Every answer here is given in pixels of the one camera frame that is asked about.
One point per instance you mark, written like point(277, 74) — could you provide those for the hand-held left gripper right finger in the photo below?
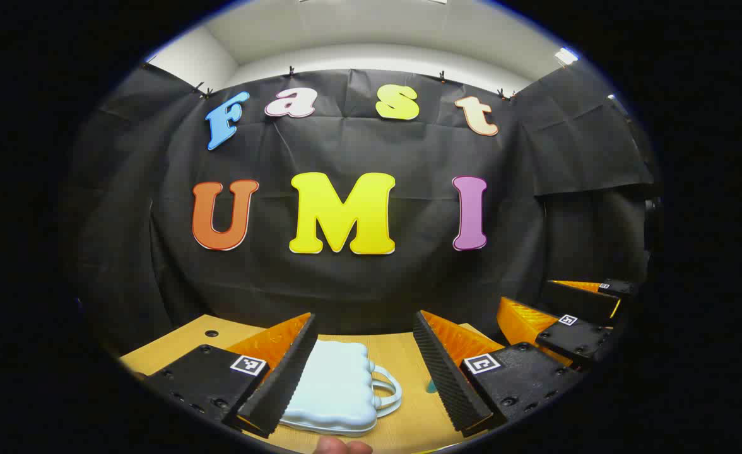
point(447, 384)

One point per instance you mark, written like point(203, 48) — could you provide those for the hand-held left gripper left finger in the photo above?
point(282, 384)

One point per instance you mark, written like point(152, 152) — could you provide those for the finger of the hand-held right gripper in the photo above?
point(576, 340)
point(579, 302)

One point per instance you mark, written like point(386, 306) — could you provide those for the pale blue suitcase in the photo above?
point(339, 384)

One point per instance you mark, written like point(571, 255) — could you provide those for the black backdrop cloth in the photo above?
point(371, 284)

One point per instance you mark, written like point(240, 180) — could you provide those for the ceiling light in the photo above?
point(565, 56)

